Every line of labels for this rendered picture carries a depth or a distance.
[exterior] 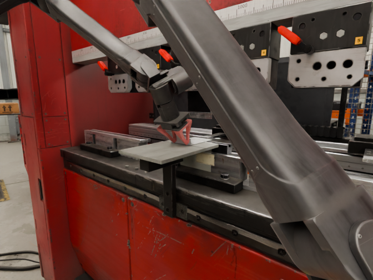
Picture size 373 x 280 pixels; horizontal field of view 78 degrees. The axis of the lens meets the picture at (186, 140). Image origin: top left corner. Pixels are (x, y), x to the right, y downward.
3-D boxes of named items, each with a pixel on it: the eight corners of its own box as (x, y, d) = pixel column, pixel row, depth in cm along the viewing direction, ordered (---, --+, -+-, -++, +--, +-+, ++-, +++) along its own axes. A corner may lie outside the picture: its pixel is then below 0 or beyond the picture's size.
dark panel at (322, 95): (153, 131, 172) (151, 71, 165) (155, 131, 174) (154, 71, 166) (326, 155, 102) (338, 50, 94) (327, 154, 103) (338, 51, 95)
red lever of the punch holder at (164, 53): (159, 47, 78) (175, 64, 74) (167, 49, 81) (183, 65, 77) (156, 51, 79) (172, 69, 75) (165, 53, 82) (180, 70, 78)
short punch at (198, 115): (187, 117, 84) (187, 90, 82) (190, 117, 85) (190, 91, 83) (210, 119, 77) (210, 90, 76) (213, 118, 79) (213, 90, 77)
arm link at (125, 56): (39, 11, 72) (24, -22, 62) (54, 3, 74) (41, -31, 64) (146, 94, 70) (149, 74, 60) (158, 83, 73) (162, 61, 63)
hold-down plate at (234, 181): (162, 173, 85) (161, 165, 85) (172, 169, 89) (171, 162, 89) (234, 194, 66) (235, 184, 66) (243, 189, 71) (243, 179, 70)
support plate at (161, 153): (118, 153, 67) (118, 150, 67) (177, 140, 87) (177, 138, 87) (161, 164, 56) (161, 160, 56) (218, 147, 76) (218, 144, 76)
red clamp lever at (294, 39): (280, 23, 52) (313, 47, 49) (285, 26, 56) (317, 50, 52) (274, 30, 53) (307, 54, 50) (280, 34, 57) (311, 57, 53)
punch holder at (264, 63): (217, 89, 70) (219, 31, 67) (231, 90, 76) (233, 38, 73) (266, 88, 60) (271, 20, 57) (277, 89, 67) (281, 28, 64)
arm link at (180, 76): (137, 80, 71) (137, 63, 63) (167, 65, 75) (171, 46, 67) (160, 110, 69) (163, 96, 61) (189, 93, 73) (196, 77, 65)
